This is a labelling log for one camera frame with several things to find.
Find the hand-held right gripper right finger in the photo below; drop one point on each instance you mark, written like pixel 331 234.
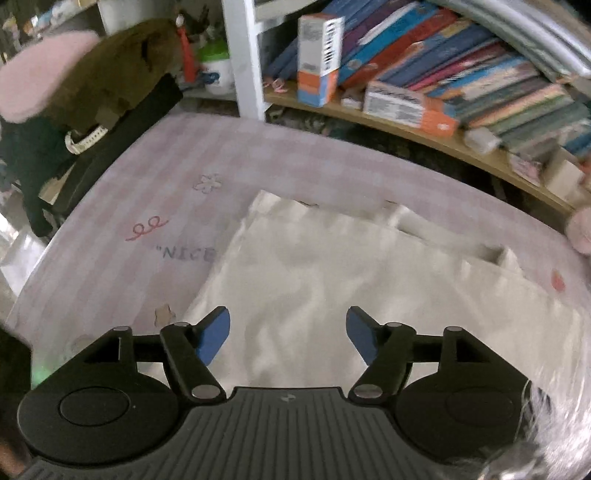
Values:
pixel 362 337

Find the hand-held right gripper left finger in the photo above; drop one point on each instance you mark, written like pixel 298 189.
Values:
pixel 212 337

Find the cream cloth garment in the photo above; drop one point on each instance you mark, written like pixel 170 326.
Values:
pixel 300 277

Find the pink checked bed sheet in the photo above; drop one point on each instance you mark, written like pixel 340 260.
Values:
pixel 161 184

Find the wooden shelf board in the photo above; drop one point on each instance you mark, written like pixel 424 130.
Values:
pixel 461 147

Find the clear plastic wrap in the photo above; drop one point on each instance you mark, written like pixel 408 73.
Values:
pixel 554 438

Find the black chair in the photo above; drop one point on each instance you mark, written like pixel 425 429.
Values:
pixel 41 161

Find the small white packet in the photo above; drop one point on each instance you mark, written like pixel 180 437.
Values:
pixel 353 100
pixel 482 139

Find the pink printed card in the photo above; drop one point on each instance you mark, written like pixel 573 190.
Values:
pixel 524 168

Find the white wristwatch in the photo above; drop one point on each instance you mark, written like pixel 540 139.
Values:
pixel 85 140

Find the white orange carton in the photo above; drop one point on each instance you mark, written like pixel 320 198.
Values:
pixel 401 104

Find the small wooden box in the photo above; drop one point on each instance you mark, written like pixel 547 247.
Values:
pixel 562 180

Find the white cup with green lid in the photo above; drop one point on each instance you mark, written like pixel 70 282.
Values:
pixel 219 69

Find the red plastic bottle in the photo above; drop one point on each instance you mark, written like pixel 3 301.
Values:
pixel 188 50

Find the white orange blue box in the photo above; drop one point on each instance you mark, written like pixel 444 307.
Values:
pixel 318 50

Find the row of colourful books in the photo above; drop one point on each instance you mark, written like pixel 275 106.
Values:
pixel 461 60

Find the silver curved tube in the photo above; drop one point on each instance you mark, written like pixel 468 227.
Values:
pixel 531 27

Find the white shelf frame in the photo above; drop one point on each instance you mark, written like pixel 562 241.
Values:
pixel 249 69

